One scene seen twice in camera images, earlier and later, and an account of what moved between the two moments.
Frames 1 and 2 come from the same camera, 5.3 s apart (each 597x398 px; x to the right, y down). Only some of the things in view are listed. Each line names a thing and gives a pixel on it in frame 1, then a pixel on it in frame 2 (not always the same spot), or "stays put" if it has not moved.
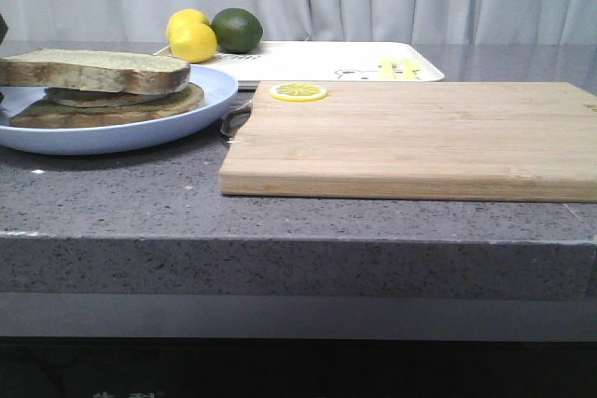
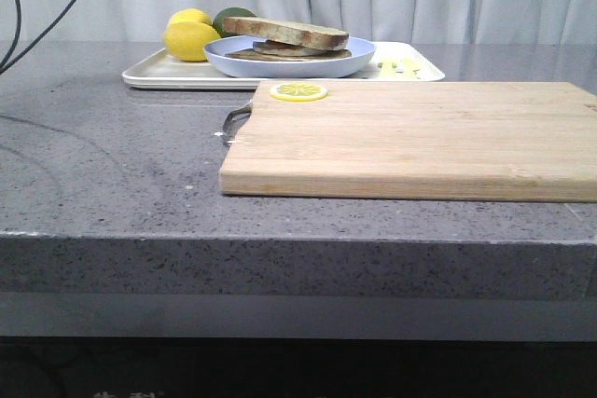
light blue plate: [219, 90] → [361, 49]
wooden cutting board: [488, 142] stays put
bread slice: [107, 72] → [308, 35]
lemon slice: [298, 91] stays put
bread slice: [45, 115] → [271, 56]
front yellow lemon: [194, 43] stays put
